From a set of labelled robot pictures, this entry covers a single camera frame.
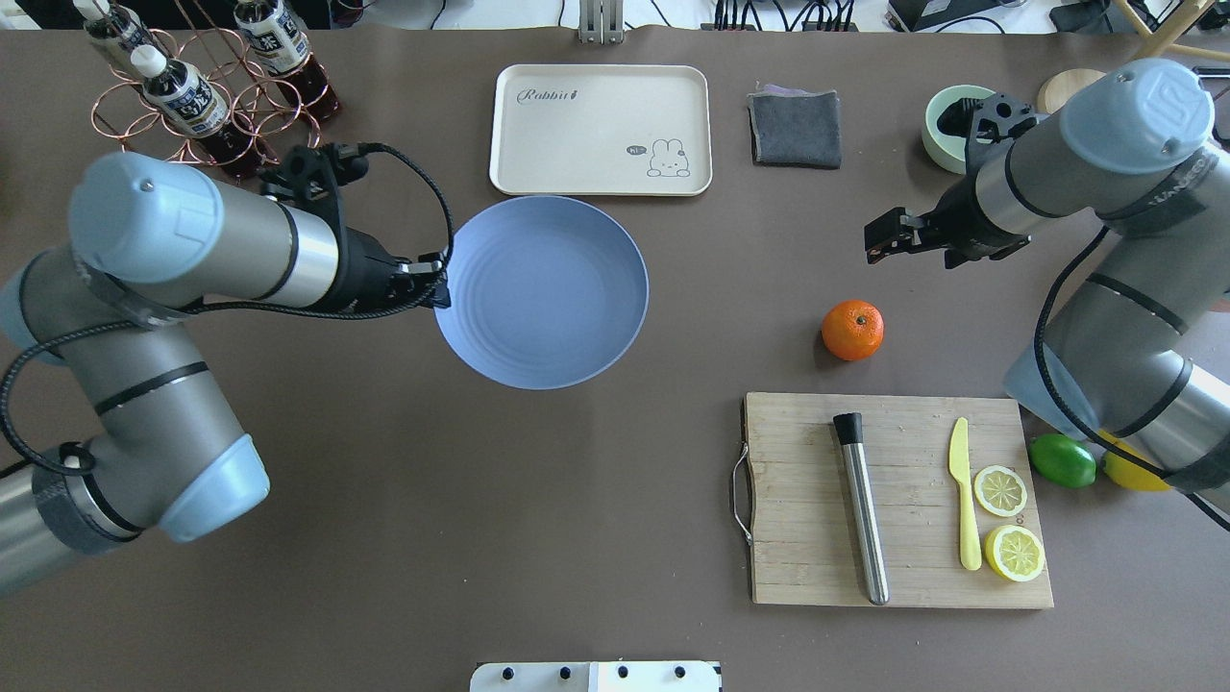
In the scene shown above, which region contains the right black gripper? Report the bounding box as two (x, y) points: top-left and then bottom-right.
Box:
(863, 177), (1031, 270)

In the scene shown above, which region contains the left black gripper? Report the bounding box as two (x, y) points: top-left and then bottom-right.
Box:
(332, 229), (451, 312)

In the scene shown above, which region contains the orange fruit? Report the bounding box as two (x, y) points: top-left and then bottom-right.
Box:
(819, 301), (886, 360)

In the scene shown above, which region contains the blue plate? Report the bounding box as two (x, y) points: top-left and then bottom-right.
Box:
(435, 195), (649, 390)

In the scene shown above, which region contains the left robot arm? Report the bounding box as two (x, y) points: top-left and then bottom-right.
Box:
(2, 143), (455, 594)

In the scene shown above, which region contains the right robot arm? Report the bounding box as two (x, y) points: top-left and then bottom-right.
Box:
(865, 58), (1229, 509)

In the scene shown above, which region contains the green bowl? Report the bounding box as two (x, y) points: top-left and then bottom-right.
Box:
(923, 85), (996, 176)

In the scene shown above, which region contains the grey folded cloth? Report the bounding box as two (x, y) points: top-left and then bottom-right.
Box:
(747, 85), (843, 170)

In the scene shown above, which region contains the cream rabbit tray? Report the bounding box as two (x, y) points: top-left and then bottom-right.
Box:
(488, 64), (713, 197)

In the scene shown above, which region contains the steel muddler black tip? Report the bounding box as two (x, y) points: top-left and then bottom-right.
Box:
(833, 412), (891, 607)

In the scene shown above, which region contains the wooden stand round base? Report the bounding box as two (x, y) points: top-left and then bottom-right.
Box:
(1036, 0), (1230, 116)

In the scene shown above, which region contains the yellow plastic knife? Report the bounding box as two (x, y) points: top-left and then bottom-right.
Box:
(947, 417), (983, 572)

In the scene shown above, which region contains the wooden cutting board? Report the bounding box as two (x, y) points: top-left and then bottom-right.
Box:
(743, 391), (1054, 610)

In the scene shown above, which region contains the green lime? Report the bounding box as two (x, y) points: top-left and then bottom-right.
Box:
(1027, 433), (1098, 489)

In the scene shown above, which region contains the tea bottle lower middle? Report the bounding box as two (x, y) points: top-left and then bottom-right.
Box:
(232, 1), (341, 123)

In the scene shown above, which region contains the tea bottle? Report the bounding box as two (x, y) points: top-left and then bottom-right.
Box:
(73, 0), (166, 75)
(232, 1), (341, 123)
(132, 45), (263, 179)

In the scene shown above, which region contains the tea bottle upper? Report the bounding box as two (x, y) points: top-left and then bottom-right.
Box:
(132, 45), (263, 179)

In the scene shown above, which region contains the yellow lemon far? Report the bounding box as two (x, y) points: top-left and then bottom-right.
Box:
(1101, 451), (1172, 492)

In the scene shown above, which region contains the thick lemon half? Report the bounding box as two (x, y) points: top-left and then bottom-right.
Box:
(983, 525), (1046, 583)

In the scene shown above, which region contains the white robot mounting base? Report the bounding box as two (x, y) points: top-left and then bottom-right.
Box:
(469, 658), (724, 691)

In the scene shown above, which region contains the tea bottle lower outer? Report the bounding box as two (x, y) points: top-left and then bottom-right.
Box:
(73, 0), (166, 75)

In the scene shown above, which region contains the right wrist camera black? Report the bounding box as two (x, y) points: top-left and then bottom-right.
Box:
(937, 93), (1046, 144)

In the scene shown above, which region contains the copper wire bottle rack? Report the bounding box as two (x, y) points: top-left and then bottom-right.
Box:
(74, 1), (341, 179)

